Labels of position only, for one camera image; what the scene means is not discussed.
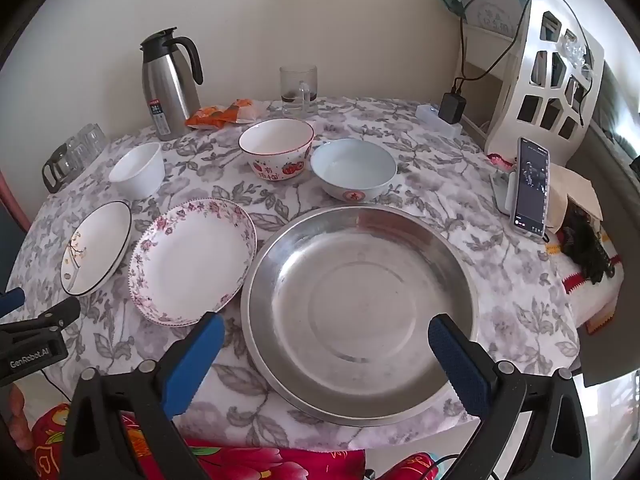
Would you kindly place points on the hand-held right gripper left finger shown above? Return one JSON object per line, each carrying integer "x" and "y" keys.
{"x": 192, "y": 365}

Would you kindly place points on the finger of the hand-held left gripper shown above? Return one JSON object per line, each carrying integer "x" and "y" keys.
{"x": 10, "y": 302}
{"x": 60, "y": 312}

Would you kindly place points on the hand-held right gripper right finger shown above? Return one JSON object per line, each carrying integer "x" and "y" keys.
{"x": 460, "y": 365}

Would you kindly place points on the black-rimmed ginkgo print plate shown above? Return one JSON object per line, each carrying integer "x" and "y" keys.
{"x": 100, "y": 240}

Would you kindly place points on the pink floral rim plate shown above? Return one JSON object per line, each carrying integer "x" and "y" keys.
{"x": 190, "y": 260}

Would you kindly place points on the large stainless steel basin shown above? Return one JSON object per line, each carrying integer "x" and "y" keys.
{"x": 350, "y": 300}

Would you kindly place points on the small white bowl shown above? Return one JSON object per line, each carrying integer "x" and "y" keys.
{"x": 137, "y": 180}

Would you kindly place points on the red-rimmed strawberry print bowl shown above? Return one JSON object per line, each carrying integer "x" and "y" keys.
{"x": 275, "y": 165}

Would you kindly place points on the light blue bowl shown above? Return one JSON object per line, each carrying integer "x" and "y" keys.
{"x": 350, "y": 165}

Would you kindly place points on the person's left hand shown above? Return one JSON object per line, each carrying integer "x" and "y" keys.
{"x": 17, "y": 420}

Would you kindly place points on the pink board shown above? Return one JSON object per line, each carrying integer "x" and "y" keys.
{"x": 7, "y": 195}

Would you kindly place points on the white crocheted mat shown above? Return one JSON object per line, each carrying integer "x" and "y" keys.
{"x": 595, "y": 300}

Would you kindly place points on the red floral blanket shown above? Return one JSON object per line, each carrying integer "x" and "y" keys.
{"x": 310, "y": 465}

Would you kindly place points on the small clear glass cup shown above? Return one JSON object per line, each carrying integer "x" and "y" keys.
{"x": 91, "y": 140}
{"x": 77, "y": 155}

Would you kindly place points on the black cloth bundle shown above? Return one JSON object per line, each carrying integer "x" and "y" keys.
{"x": 585, "y": 250}

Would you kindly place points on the grey phone stand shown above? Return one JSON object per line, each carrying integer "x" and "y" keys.
{"x": 502, "y": 195}

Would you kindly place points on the smartphone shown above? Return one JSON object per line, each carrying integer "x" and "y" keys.
{"x": 530, "y": 185}

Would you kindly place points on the grey floral tablecloth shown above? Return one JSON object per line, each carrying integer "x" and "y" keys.
{"x": 210, "y": 160}

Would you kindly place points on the beige paper box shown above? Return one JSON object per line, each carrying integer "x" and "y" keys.
{"x": 570, "y": 185}

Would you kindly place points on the orange snack packet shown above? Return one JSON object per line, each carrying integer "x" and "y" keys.
{"x": 245, "y": 110}
{"x": 207, "y": 116}

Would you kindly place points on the stainless steel thermos jug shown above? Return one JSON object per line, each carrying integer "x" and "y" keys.
{"x": 165, "y": 90}

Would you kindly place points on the white power strip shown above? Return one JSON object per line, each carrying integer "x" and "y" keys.
{"x": 427, "y": 115}

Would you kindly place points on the black charger adapter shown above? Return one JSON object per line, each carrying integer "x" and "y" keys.
{"x": 452, "y": 107}

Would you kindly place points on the glass mug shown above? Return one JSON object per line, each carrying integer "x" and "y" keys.
{"x": 295, "y": 85}

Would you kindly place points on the white lattice rack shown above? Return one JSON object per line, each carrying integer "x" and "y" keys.
{"x": 530, "y": 25}

